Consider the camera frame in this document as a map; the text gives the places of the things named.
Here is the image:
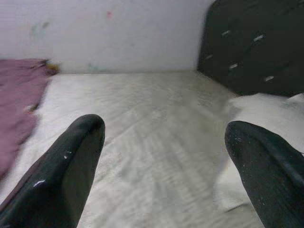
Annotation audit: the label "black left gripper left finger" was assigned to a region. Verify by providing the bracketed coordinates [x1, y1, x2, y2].
[0, 114, 106, 228]

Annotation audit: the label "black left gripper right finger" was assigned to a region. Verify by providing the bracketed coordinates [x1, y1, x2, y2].
[225, 120, 304, 228]

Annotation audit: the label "white pillow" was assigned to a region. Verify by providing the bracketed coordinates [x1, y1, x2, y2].
[217, 92, 304, 214]

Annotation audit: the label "purple cartoon mouse blanket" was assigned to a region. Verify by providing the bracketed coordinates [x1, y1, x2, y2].
[0, 58, 60, 179]

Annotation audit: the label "white quilted mattress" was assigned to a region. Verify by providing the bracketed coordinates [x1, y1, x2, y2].
[0, 71, 304, 228]

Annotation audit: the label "dark tufted headboard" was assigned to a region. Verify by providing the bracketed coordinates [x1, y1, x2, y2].
[197, 0, 304, 98]

